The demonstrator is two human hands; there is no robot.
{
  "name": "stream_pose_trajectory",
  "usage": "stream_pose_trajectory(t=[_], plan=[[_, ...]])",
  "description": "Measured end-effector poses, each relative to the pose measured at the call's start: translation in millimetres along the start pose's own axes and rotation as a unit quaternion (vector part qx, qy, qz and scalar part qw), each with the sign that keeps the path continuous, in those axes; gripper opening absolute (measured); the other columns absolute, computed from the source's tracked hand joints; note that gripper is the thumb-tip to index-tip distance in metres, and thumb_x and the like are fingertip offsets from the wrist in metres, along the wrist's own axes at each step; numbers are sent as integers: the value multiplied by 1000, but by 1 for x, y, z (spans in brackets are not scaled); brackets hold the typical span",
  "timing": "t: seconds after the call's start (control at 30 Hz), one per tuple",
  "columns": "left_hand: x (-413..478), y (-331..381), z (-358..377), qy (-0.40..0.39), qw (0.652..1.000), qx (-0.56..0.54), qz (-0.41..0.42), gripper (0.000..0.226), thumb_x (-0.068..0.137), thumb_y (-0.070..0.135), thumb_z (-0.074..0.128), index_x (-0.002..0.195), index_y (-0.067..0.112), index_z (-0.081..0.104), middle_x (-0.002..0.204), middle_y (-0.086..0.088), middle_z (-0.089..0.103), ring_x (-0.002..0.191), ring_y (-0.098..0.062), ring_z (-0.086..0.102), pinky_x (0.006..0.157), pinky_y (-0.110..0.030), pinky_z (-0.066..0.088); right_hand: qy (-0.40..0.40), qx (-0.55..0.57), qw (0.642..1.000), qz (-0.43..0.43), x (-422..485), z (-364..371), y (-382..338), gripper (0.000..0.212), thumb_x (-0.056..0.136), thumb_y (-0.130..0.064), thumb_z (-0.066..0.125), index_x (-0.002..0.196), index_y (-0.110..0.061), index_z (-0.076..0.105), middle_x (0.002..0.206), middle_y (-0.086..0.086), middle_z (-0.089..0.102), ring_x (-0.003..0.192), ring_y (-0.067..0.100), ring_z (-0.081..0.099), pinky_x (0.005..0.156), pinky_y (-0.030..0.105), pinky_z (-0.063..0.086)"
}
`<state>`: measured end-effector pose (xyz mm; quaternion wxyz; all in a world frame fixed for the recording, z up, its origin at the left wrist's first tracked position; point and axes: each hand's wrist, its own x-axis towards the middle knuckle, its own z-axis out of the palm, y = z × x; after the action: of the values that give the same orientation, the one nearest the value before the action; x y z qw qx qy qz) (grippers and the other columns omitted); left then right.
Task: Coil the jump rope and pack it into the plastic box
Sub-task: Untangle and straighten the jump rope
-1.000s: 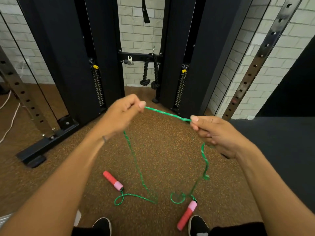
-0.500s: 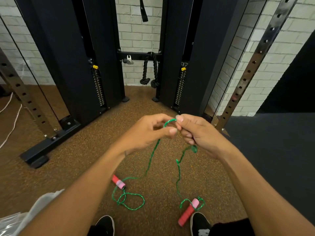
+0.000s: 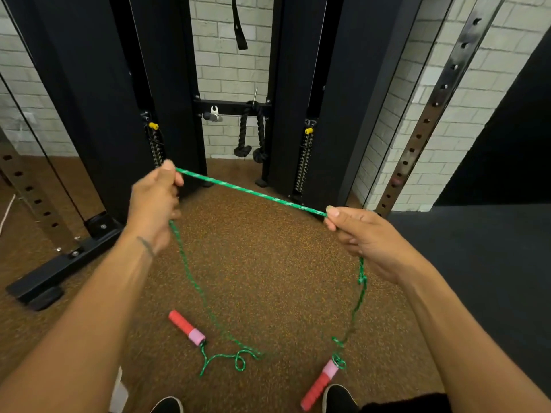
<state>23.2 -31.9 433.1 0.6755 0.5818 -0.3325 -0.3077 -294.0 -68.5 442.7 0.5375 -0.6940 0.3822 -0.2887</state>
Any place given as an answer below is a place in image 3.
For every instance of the person's right hand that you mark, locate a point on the person's right hand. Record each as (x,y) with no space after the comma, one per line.
(374,245)

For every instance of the person's left hand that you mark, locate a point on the person's left hand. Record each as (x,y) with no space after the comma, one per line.
(150,206)

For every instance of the clear plastic box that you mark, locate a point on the clear plastic box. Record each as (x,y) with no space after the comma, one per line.
(119,397)

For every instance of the person's left forearm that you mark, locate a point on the person's left forearm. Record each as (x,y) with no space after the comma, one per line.
(86,331)

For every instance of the person's right forearm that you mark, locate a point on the person's right forearm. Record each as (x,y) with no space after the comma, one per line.
(465,339)

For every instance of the person's right black shoe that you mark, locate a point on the person's right black shoe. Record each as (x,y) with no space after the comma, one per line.
(340,402)

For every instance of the person's black shoe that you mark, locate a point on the person's black shoe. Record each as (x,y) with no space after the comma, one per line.
(165,406)
(340,402)

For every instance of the person's left black shoe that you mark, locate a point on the person's left black shoe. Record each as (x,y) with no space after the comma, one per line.
(165,406)

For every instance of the metal weight stack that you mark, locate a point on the metal weight stack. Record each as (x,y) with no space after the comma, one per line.
(304,167)
(156,150)

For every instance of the black steel base beam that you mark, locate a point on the black steel base beam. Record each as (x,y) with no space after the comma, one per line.
(56,270)

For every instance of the chrome perforated upright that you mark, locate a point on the chrome perforated upright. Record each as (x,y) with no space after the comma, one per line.
(32,197)
(435,111)

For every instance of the black weight machine tower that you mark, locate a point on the black weight machine tower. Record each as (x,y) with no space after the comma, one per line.
(86,103)
(353,103)

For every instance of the black crossbar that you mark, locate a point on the black crossbar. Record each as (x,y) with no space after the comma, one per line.
(232,107)

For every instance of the black shorts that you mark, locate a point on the black shorts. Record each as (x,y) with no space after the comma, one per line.
(409,405)

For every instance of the white wall socket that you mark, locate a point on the white wall socket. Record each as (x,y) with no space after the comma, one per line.
(26,118)

